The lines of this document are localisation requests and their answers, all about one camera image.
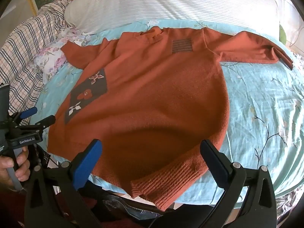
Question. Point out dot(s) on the white striped duvet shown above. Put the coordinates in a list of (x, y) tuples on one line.
[(166, 4)]

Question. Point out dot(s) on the clear plastic bag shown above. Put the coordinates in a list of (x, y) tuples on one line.
[(133, 206)]

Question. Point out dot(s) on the small green object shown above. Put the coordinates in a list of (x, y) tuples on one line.
[(283, 33)]

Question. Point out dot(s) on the person's left hand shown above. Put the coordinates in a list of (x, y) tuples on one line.
[(22, 168)]

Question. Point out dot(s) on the floral pillow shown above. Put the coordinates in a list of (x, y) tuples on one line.
[(49, 57)]

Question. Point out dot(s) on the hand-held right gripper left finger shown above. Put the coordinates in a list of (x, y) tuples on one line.
[(86, 163)]

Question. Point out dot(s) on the orange knit sweater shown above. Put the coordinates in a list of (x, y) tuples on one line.
[(154, 87)]

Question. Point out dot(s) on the plaid cloth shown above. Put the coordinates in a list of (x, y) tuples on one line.
[(23, 52)]

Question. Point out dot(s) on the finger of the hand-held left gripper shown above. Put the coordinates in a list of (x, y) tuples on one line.
[(45, 120), (28, 112)]

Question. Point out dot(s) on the light blue floral bedsheet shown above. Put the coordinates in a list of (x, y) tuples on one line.
[(261, 99)]

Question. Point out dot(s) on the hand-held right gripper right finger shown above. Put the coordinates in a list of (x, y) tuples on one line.
[(215, 162)]

